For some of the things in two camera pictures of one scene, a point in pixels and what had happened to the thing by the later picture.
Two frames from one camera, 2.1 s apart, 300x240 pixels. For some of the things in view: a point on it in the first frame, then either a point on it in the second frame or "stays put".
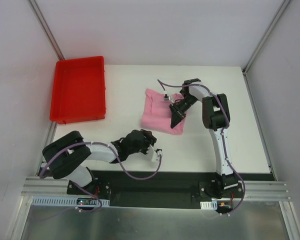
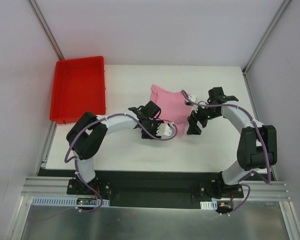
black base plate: (159, 189) stays put
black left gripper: (145, 139) to (147, 130)
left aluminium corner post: (46, 29) stays put
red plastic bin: (78, 92) stays put
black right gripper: (177, 110) to (197, 119)
